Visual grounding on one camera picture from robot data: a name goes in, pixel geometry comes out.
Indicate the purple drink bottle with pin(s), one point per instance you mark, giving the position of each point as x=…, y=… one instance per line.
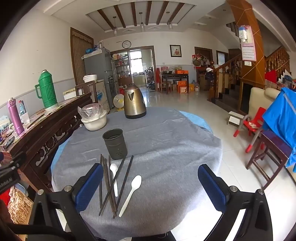
x=15, y=118

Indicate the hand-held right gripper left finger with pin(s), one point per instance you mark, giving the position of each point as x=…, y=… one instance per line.
x=89, y=186

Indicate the pink wall calendar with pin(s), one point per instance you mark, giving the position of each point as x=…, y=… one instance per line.
x=248, y=48

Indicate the clear water bottle red cap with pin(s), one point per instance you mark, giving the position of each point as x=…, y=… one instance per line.
x=22, y=107

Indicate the grey tablecloth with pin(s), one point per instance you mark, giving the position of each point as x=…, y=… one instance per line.
x=161, y=148

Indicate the white ceramic spoon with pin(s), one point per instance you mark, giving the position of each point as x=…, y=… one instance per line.
x=113, y=168

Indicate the red plastic child chair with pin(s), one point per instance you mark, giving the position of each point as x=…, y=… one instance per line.
x=252, y=120

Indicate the beige sofa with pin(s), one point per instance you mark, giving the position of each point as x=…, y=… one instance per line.
x=256, y=99

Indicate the small floor fan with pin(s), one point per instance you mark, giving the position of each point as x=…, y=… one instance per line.
x=118, y=102

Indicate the dark wooden chopstick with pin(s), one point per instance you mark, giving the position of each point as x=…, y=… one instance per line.
x=108, y=187
x=100, y=185
x=110, y=165
x=111, y=197
x=126, y=180
x=108, y=195

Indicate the shelf of bottles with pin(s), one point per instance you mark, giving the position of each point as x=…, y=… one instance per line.
x=121, y=66

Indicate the grey metal utensil holder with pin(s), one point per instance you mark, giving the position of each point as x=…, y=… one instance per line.
x=115, y=146

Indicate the white plastic basin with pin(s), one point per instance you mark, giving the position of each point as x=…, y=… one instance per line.
x=93, y=124

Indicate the orange wooden pillar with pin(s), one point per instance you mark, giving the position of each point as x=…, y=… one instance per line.
x=251, y=71

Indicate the blue table cover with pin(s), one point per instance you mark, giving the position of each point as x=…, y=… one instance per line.
x=198, y=121

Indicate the grey refrigerator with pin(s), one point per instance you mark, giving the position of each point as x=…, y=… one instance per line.
x=97, y=64

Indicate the clear plastic cup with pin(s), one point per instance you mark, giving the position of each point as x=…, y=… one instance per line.
x=25, y=119

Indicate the clear plastic bag with bowl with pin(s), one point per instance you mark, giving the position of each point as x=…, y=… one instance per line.
x=89, y=111

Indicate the green thermos jug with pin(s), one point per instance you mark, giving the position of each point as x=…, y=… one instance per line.
x=47, y=90

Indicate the red bag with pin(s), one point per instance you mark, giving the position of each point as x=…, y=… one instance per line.
x=4, y=194

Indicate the glass pendant lamp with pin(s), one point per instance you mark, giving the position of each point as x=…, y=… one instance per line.
x=170, y=23
x=141, y=26
x=115, y=29

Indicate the small white step stool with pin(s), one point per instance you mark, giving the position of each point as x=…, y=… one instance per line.
x=234, y=117

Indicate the white plastic spoon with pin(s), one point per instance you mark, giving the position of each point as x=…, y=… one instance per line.
x=136, y=182

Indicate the framed wall picture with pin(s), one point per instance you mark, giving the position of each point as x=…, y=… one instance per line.
x=175, y=51

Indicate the round wall clock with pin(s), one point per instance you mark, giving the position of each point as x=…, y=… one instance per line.
x=126, y=44

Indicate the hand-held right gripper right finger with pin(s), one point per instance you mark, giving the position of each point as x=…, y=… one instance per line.
x=212, y=187

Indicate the brass-coloured electric kettle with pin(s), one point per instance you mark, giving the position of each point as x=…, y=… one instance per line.
x=134, y=102

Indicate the wooden stool purple seat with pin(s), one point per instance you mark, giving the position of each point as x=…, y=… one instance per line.
x=275, y=143

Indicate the dark wooden dining table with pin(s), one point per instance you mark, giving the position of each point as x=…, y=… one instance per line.
x=173, y=77

